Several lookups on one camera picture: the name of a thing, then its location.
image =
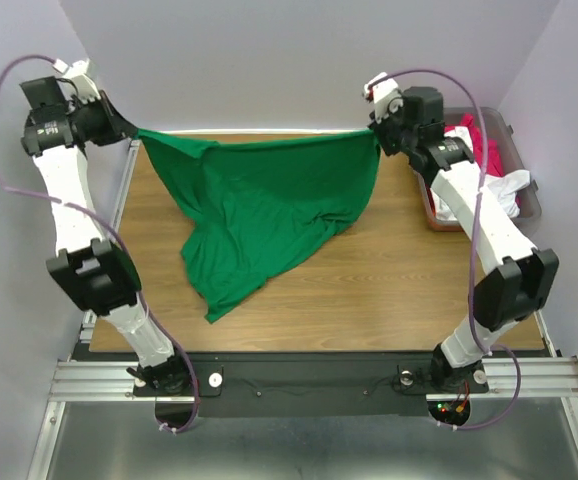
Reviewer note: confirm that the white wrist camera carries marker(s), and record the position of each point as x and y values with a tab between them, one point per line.
385	95
81	75

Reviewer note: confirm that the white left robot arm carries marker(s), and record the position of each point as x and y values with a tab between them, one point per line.
90	264

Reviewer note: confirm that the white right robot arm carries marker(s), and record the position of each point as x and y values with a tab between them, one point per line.
518	276

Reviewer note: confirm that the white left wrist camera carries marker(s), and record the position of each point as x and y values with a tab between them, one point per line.
81	75

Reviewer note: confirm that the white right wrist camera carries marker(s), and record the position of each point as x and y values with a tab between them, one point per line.
385	95

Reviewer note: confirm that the aluminium frame rail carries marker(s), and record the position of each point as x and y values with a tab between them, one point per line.
496	378

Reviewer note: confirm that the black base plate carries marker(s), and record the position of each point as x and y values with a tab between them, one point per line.
319	384

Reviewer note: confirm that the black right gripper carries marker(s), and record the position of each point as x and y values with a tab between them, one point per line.
381	130

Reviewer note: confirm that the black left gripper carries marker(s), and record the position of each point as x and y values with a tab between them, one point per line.
115	126

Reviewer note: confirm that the white t shirt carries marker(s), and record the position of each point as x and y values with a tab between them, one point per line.
505	187

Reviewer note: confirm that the green t shirt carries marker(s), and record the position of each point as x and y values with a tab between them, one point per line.
260	209

